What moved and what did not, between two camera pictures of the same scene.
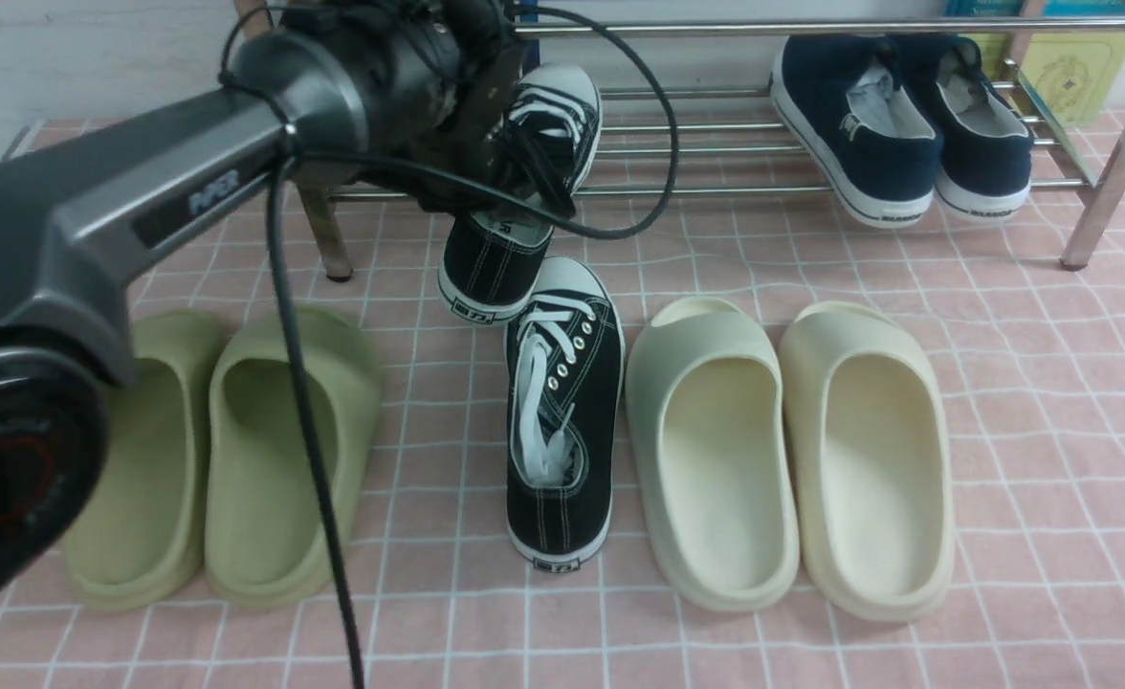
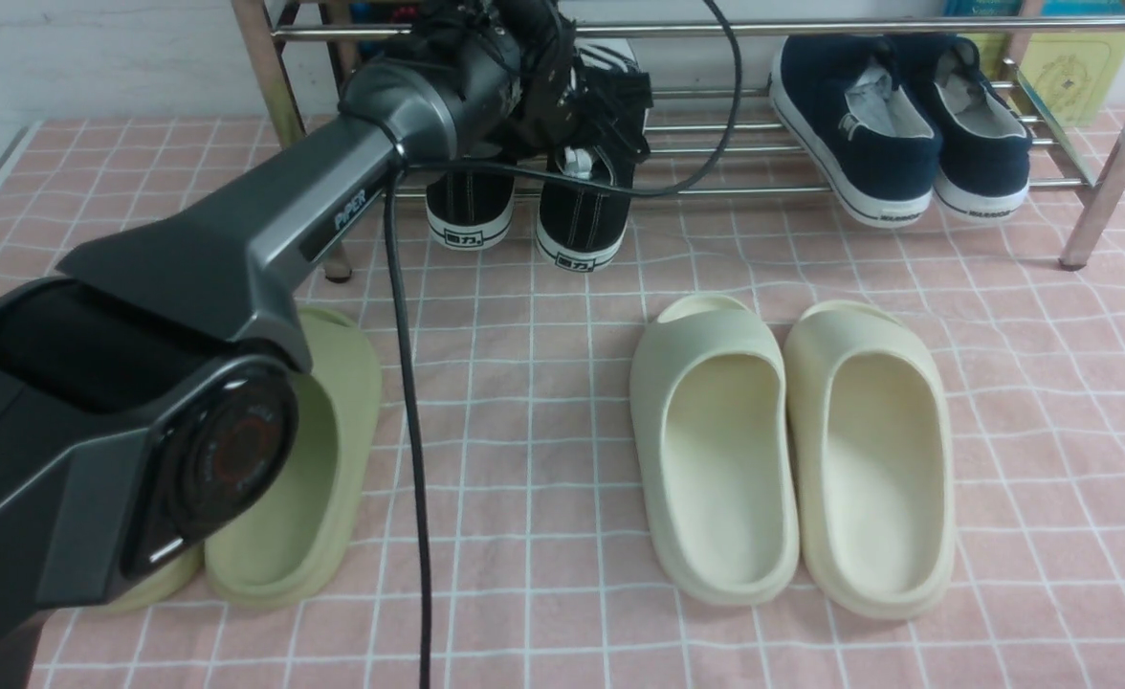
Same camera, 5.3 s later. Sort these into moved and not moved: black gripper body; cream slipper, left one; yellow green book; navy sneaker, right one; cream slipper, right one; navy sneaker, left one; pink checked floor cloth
Moved: black gripper body
Not moved: navy sneaker, right one; cream slipper, left one; navy sneaker, left one; yellow green book; pink checked floor cloth; cream slipper, right one
